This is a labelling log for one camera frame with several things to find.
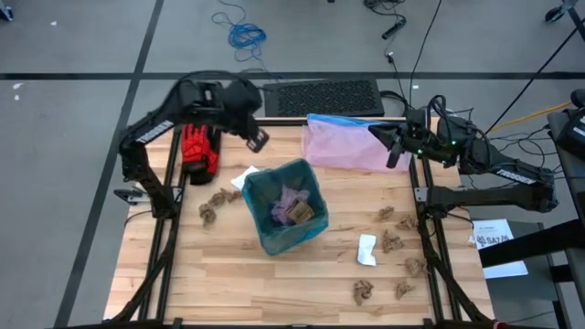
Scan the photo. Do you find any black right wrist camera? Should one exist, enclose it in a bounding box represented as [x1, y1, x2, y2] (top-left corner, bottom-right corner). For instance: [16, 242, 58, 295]
[405, 108, 430, 132]

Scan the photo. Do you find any black caster leg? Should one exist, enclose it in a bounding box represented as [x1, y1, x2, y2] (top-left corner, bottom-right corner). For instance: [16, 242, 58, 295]
[543, 0, 585, 24]

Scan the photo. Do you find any black office chair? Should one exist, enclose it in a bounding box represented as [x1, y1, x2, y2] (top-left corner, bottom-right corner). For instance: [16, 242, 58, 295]
[546, 88, 585, 211]

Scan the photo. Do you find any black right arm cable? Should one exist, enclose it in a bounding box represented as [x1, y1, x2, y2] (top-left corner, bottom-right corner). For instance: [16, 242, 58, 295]
[427, 93, 458, 124]

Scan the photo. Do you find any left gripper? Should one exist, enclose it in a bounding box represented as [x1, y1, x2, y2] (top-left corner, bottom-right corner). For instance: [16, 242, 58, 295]
[221, 80, 271, 154]

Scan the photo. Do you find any black floor cable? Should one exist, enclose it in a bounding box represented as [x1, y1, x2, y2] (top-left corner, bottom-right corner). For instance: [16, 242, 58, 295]
[484, 26, 585, 136]

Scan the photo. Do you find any blue coiled cable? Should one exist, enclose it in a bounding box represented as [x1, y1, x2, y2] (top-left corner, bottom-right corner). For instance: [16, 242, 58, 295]
[210, 0, 284, 80]

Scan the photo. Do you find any flat pink plastic bag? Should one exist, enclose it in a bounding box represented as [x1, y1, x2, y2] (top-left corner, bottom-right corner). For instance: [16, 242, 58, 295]
[301, 113, 412, 174]

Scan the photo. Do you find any red and black glove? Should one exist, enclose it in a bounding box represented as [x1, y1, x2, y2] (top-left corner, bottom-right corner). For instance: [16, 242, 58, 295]
[180, 122, 224, 186]

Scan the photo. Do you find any teal trash bag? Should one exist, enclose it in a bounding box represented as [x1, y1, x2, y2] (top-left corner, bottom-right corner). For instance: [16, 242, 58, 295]
[240, 157, 330, 257]

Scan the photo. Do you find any white printed paper sheet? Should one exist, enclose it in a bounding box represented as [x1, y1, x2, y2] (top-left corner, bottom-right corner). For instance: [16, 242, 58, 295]
[470, 218, 530, 280]

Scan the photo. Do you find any yellow cable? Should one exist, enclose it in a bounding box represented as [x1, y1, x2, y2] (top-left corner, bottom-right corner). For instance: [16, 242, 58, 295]
[487, 101, 573, 133]

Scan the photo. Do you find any black hanging cable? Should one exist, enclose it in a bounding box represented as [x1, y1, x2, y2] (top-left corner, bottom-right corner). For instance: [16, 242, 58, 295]
[408, 0, 444, 109]

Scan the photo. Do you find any black power adapter cable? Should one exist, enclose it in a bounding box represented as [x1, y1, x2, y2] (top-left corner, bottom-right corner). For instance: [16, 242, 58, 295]
[363, 0, 409, 63]

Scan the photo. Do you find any blue plastic bag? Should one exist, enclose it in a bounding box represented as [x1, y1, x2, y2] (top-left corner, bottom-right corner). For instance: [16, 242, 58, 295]
[306, 112, 403, 129]

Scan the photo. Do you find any black perforated computer case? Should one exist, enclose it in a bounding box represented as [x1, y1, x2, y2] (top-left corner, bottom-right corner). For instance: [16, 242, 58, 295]
[263, 77, 386, 119]

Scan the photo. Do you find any small pink bag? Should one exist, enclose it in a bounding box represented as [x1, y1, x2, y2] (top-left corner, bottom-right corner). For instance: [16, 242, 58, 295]
[271, 185, 305, 225]

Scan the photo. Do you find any black stand bar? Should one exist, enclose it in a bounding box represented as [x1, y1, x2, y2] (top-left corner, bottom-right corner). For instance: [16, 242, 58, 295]
[477, 218, 585, 270]

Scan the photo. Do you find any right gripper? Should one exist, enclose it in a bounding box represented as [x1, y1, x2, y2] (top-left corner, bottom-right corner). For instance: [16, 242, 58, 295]
[367, 122, 458, 170]

